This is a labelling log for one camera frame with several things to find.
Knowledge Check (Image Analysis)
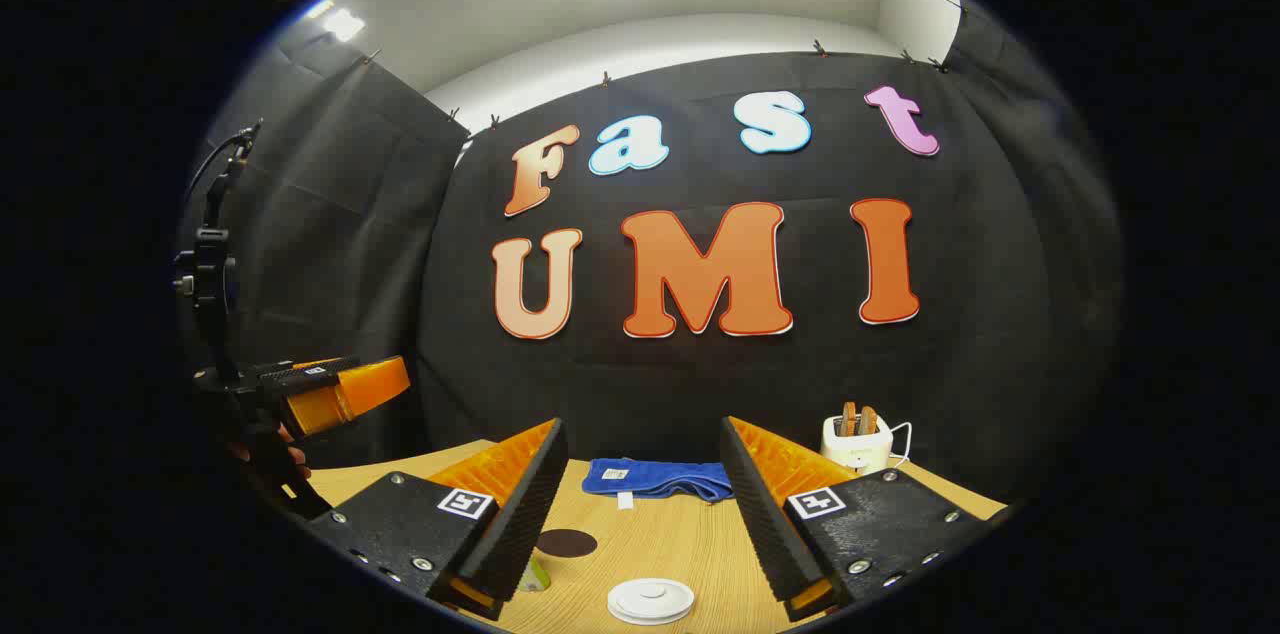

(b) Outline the blue towel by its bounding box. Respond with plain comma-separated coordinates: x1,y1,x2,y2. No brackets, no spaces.
582,457,736,511

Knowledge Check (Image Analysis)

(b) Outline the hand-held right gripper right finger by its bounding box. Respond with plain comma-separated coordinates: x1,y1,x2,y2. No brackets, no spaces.
720,416,1011,623

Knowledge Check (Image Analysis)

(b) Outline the white toaster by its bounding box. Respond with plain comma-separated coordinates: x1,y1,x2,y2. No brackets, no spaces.
822,414,894,475

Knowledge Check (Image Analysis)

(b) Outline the dark brown round coaster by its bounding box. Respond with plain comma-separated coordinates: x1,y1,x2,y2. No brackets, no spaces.
535,528,599,559

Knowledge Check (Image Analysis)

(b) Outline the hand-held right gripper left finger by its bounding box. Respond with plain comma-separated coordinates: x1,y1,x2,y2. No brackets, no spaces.
305,417,571,623

